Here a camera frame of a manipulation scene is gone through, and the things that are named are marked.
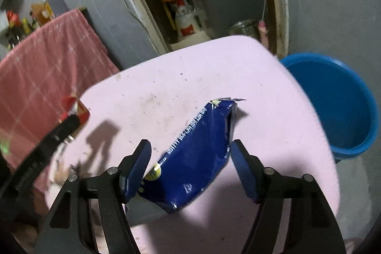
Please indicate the red and beige wrapper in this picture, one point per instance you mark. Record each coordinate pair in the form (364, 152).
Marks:
(82, 112)

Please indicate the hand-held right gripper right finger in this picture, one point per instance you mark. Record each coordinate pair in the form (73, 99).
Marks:
(242, 170)

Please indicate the metal pot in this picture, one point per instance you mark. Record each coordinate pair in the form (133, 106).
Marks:
(242, 27)

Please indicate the dark blue snack wrapper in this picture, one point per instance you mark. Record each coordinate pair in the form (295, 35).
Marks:
(193, 152)

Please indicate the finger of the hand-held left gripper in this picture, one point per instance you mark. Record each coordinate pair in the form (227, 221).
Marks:
(65, 127)

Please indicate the pink object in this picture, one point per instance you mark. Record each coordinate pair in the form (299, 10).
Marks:
(262, 30)

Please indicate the blue plastic bucket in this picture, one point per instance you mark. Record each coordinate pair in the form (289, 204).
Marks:
(327, 99)

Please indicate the wooden door frame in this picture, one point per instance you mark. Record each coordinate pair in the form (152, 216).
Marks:
(135, 4)

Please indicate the white red bottle on floor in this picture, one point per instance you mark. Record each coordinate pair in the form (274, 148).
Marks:
(186, 22)

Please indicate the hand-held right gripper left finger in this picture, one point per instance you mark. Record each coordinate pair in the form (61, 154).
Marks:
(140, 167)

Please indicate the pink checked cloth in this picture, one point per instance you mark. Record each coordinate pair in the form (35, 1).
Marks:
(44, 63)

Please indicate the red plastic bag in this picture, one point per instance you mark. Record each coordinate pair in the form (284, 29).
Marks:
(12, 19)

